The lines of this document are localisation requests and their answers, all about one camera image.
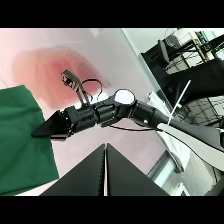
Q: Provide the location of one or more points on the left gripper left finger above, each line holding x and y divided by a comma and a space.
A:
86, 176

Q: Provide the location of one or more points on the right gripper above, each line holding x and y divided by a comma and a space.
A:
81, 117

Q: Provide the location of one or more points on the green T-shirt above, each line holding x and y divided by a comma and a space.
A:
23, 143

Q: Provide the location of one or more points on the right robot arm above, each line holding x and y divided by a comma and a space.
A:
186, 130

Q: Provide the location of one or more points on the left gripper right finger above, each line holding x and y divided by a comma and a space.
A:
126, 176

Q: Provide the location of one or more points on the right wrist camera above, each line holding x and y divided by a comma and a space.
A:
70, 80

